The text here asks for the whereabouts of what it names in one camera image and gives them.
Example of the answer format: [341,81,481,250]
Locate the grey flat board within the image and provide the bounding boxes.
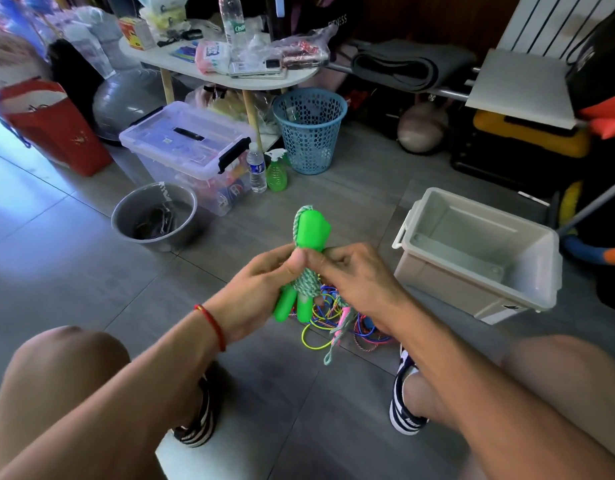
[465,47,581,131]

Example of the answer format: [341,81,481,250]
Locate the black red inflatable toy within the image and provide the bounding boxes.
[567,5,615,141]

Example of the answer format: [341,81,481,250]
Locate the white plastic bin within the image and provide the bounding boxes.
[391,187,565,326]

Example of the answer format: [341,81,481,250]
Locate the person's left leg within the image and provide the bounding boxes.
[0,327,219,480]

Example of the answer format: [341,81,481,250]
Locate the green jump rope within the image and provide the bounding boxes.
[273,205,333,326]

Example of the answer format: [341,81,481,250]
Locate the pink jump rope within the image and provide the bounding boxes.
[323,303,355,366]

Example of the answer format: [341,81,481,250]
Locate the black white left shoe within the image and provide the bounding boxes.
[172,375,221,448]

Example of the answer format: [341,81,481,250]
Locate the person's leg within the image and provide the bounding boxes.
[0,327,219,480]
[402,335,615,480]

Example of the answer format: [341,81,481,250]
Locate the grey exercise ball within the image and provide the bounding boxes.
[91,67,169,143]

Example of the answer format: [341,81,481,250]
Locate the brown ball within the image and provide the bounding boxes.
[397,99,451,156]

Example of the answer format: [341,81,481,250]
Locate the green spray bottle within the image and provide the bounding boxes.
[265,147,291,193]

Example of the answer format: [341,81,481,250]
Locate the person's right hand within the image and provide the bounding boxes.
[305,243,417,338]

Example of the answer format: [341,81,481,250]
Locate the white green pack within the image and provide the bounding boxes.
[135,0,191,34]

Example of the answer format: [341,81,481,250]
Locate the large plastic water bottle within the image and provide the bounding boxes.
[218,0,247,41]

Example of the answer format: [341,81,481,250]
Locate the yellow black case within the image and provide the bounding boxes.
[472,109,591,159]

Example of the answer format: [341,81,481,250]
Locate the yellow rope orange handles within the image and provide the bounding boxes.
[300,287,359,352]

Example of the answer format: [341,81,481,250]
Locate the grey folded mat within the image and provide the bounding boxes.
[347,37,479,93]

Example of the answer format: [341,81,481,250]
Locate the black white right shoe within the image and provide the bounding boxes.
[388,345,431,437]

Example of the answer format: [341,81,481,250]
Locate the white plastic bag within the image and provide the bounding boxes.
[62,5,123,76]

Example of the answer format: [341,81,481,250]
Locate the blue mesh plastic basket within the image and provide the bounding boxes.
[271,87,349,176]

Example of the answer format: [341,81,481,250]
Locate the grey metal basin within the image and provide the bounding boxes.
[111,181,199,253]

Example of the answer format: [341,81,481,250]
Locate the small plastic water bottle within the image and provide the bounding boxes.
[246,143,269,195]

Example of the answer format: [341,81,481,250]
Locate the blue jump rope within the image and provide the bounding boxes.
[317,285,393,351]

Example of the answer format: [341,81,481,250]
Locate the red bag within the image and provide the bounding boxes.
[0,77,113,178]

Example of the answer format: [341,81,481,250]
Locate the white round table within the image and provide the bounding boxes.
[117,35,321,151]

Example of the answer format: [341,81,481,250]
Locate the person's right leg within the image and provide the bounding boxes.
[402,335,615,480]

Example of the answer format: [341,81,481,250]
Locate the multicoloured hula hoop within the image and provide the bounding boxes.
[559,179,615,268]

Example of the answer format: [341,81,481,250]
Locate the person's right forearm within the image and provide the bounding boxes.
[385,299,615,480]

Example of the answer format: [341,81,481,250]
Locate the clear bin with black latches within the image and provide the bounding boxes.
[118,101,257,217]

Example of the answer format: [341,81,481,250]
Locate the white radiator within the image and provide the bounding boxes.
[497,0,615,56]

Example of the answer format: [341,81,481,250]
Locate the person's left forearm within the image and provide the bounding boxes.
[0,305,227,480]

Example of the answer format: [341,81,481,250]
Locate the clear plastic bag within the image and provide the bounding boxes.
[270,23,339,68]

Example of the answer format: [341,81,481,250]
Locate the pink white packet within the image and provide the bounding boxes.
[195,37,233,74]

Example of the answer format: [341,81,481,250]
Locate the black white shoe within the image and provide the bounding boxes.
[172,375,221,448]
[388,345,431,437]

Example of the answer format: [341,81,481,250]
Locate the person's left hand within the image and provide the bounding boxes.
[201,245,311,346]

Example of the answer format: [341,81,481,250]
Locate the red string bracelet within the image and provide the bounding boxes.
[193,303,229,354]

